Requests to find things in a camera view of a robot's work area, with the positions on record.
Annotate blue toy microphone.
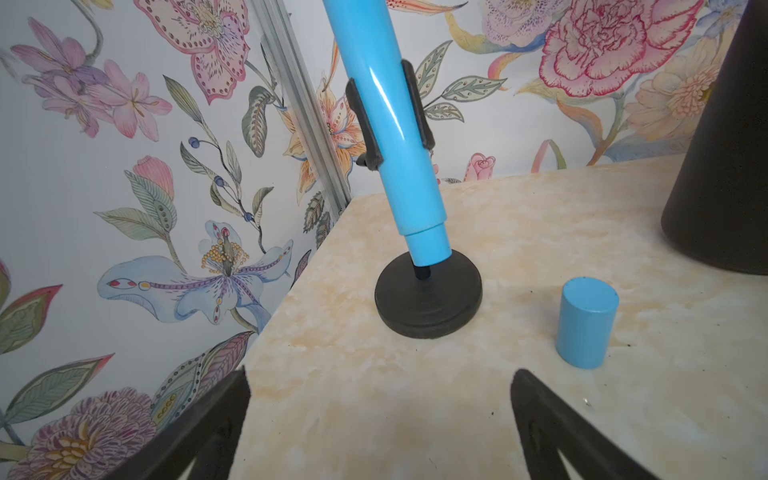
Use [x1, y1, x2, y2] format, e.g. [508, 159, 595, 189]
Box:
[324, 1, 451, 267]

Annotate small blue cylinder cap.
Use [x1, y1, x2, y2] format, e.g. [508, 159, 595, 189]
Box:
[555, 277, 620, 370]

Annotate black microphone stand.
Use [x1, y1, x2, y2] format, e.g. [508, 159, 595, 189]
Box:
[346, 59, 483, 339]

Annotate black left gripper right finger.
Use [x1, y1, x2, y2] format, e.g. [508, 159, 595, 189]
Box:
[510, 369, 655, 479]

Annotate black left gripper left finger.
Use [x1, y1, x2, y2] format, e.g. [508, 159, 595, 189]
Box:
[107, 368, 251, 479]

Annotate black cylindrical vase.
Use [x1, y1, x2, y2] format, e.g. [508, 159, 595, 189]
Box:
[661, 1, 767, 275]

